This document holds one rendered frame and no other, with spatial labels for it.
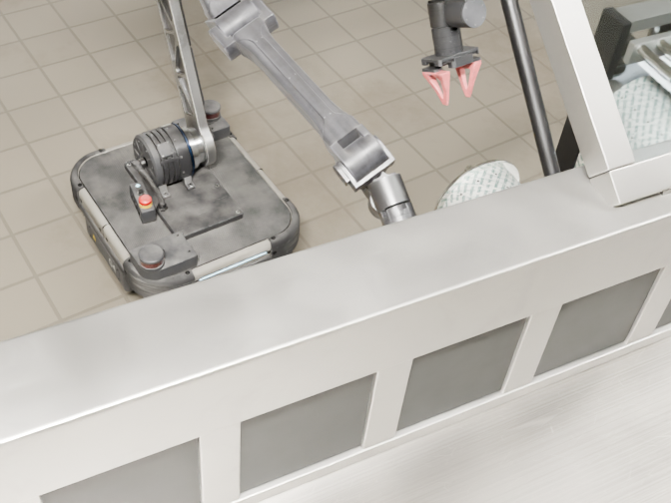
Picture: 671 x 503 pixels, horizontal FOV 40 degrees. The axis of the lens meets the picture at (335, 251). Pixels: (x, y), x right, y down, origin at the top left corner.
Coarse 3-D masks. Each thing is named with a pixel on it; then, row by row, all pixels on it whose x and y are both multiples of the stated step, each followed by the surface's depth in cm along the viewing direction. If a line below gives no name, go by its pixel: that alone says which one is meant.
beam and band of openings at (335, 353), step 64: (512, 192) 79; (576, 192) 80; (320, 256) 72; (384, 256) 73; (448, 256) 73; (512, 256) 74; (576, 256) 76; (640, 256) 81; (128, 320) 66; (192, 320) 67; (256, 320) 67; (320, 320) 68; (384, 320) 69; (448, 320) 74; (512, 320) 79; (576, 320) 86; (640, 320) 92; (0, 384) 62; (64, 384) 62; (128, 384) 62; (192, 384) 64; (256, 384) 67; (320, 384) 72; (384, 384) 77; (448, 384) 83; (512, 384) 88; (0, 448) 59; (64, 448) 62; (128, 448) 66; (192, 448) 71; (256, 448) 75; (320, 448) 80; (384, 448) 85
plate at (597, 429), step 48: (576, 384) 92; (624, 384) 93; (432, 432) 87; (480, 432) 88; (528, 432) 88; (576, 432) 88; (624, 432) 89; (336, 480) 83; (384, 480) 83; (432, 480) 84; (480, 480) 84; (528, 480) 84; (576, 480) 85; (624, 480) 85
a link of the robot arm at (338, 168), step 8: (376, 136) 150; (392, 160) 149; (336, 168) 149; (344, 168) 149; (376, 168) 149; (384, 168) 150; (344, 176) 149; (368, 176) 149; (376, 176) 152; (344, 184) 151; (352, 184) 149; (360, 184) 149; (368, 184) 154; (368, 192) 155; (368, 200) 157; (368, 208) 159; (376, 216) 158
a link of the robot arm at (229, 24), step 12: (204, 0) 170; (216, 0) 170; (228, 0) 171; (240, 0) 171; (216, 12) 171; (228, 12) 166; (240, 12) 166; (252, 12) 166; (216, 24) 166; (228, 24) 165; (240, 24) 166; (228, 36) 166
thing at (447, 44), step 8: (432, 32) 183; (440, 32) 181; (448, 32) 181; (456, 32) 182; (440, 40) 182; (448, 40) 182; (456, 40) 182; (440, 48) 183; (448, 48) 182; (456, 48) 183; (464, 48) 186; (472, 48) 185; (432, 56) 185; (440, 56) 184; (448, 56) 182; (456, 56) 182; (424, 64) 185; (440, 64) 181
